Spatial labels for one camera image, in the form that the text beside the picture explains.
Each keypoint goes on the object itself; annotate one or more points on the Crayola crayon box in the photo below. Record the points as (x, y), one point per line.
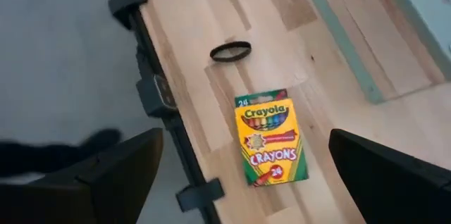
(271, 139)

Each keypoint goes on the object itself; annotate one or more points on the green perforated metal shelf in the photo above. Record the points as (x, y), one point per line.
(423, 5)

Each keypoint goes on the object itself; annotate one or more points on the black aluminium table frame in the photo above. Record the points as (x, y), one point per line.
(181, 143)

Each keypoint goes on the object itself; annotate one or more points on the black frame clamp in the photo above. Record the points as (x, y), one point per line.
(127, 2)
(199, 194)

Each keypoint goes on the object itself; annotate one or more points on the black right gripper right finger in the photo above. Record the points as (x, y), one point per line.
(380, 181)

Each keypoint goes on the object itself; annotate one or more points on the black table-level camera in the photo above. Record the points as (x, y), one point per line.
(155, 95)

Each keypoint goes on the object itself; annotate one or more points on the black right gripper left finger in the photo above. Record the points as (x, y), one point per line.
(134, 167)

